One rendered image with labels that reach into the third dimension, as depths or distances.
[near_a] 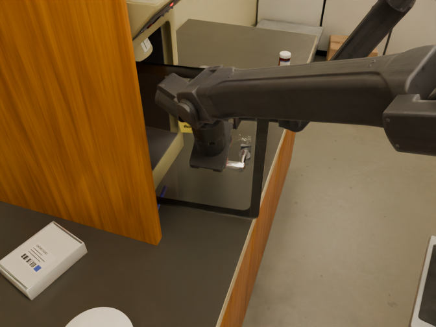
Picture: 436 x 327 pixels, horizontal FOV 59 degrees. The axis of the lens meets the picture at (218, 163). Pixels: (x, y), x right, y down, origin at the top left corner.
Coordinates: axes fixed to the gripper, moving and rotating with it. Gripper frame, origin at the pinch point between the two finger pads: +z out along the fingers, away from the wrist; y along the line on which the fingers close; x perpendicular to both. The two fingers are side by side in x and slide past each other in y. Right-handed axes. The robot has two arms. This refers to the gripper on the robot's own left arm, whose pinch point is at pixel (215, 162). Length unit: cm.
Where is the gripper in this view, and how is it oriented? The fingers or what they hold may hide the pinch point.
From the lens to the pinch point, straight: 81.4
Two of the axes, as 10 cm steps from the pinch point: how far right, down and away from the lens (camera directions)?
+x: 9.8, 1.6, -1.5
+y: -2.1, 9.0, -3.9
